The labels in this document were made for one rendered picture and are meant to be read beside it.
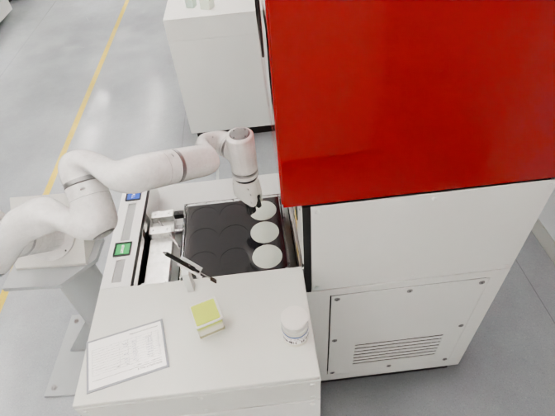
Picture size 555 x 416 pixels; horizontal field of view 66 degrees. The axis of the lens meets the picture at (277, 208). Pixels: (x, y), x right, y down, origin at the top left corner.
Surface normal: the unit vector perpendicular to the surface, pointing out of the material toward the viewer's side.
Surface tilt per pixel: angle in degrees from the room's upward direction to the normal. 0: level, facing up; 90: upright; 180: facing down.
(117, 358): 0
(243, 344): 0
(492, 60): 90
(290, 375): 0
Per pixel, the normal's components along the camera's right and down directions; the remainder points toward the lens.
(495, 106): 0.10, 0.71
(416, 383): -0.07, -0.70
